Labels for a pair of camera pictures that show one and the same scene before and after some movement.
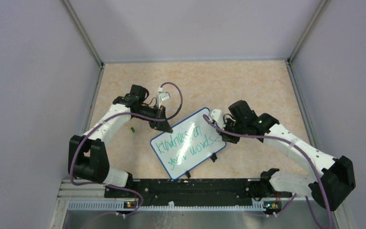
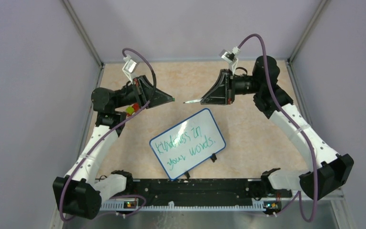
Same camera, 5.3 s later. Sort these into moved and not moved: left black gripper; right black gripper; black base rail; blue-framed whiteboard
Moved: left black gripper; right black gripper
Not moved: black base rail; blue-framed whiteboard
